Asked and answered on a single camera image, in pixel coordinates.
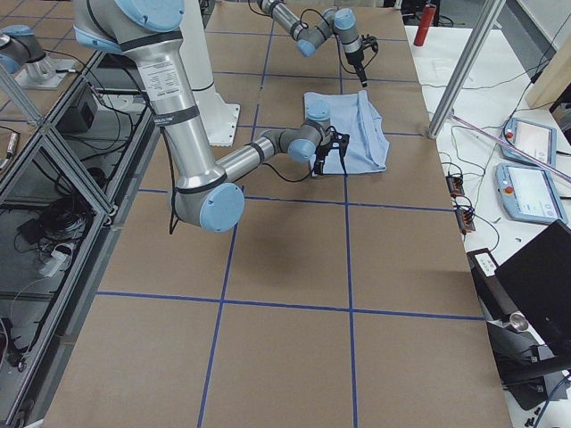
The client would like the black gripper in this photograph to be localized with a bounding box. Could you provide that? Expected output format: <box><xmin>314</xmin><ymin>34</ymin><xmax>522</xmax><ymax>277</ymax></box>
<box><xmin>344</xmin><ymin>47</ymin><xmax>368</xmax><ymax>87</ymax></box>
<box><xmin>311</xmin><ymin>142</ymin><xmax>333</xmax><ymax>177</ymax></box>

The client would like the light blue t-shirt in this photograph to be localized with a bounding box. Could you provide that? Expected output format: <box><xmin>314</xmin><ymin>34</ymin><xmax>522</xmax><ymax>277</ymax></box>
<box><xmin>303</xmin><ymin>89</ymin><xmax>390</xmax><ymax>175</ymax></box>

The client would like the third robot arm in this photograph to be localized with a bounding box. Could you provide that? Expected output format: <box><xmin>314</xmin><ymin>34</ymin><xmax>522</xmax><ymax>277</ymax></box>
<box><xmin>1</xmin><ymin>25</ymin><xmax>76</xmax><ymax>89</ymax></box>

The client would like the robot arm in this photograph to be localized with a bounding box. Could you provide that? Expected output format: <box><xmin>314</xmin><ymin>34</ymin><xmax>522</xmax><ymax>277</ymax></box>
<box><xmin>256</xmin><ymin>0</ymin><xmax>378</xmax><ymax>87</ymax></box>
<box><xmin>73</xmin><ymin>1</ymin><xmax>333</xmax><ymax>232</ymax></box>

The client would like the red bottle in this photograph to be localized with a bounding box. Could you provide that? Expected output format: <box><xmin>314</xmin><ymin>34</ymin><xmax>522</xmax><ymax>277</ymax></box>
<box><xmin>413</xmin><ymin>4</ymin><xmax>437</xmax><ymax>46</ymax></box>

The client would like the orange circuit board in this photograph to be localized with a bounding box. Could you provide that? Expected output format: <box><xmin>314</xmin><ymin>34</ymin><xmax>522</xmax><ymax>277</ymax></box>
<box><xmin>455</xmin><ymin>205</ymin><xmax>476</xmax><ymax>235</ymax></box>
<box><xmin>445</xmin><ymin>175</ymin><xmax>465</xmax><ymax>197</ymax></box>

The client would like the far teach pendant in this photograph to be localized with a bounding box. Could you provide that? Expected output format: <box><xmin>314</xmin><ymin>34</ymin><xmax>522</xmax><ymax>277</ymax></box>
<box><xmin>501</xmin><ymin>118</ymin><xmax>557</xmax><ymax>167</ymax></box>

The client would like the teach pendant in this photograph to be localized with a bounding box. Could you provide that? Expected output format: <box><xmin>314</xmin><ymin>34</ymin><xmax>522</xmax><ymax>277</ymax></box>
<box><xmin>501</xmin><ymin>118</ymin><xmax>557</xmax><ymax>167</ymax></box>
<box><xmin>495</xmin><ymin>162</ymin><xmax>568</xmax><ymax>225</ymax></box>

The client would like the near teach pendant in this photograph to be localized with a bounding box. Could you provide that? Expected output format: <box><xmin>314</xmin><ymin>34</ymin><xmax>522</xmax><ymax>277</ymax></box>
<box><xmin>495</xmin><ymin>162</ymin><xmax>568</xmax><ymax>225</ymax></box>

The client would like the reacher grabber stick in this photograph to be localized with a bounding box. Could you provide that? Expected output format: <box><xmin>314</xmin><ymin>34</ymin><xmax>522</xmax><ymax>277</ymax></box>
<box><xmin>448</xmin><ymin>111</ymin><xmax>571</xmax><ymax>184</ymax></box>

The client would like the black power box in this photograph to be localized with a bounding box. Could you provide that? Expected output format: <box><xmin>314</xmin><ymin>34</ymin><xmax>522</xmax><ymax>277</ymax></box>
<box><xmin>56</xmin><ymin>86</ymin><xmax>97</xmax><ymax>134</ymax></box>

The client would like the black laptop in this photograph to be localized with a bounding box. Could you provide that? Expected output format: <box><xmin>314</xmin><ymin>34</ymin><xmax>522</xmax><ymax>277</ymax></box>
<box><xmin>495</xmin><ymin>220</ymin><xmax>570</xmax><ymax>355</ymax></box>

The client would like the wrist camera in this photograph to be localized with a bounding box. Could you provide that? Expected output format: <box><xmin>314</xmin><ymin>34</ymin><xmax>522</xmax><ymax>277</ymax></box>
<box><xmin>361</xmin><ymin>34</ymin><xmax>379</xmax><ymax>54</ymax></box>
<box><xmin>330</xmin><ymin>126</ymin><xmax>350</xmax><ymax>158</ymax></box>

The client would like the aluminium frame post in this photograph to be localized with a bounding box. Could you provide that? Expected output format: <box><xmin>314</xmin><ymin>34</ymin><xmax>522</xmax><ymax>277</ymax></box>
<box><xmin>427</xmin><ymin>0</ymin><xmax>506</xmax><ymax>139</ymax></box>

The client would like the black camera stand device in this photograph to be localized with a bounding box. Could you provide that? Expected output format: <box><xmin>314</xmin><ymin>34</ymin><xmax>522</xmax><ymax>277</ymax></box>
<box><xmin>467</xmin><ymin>249</ymin><xmax>570</xmax><ymax>410</ymax></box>

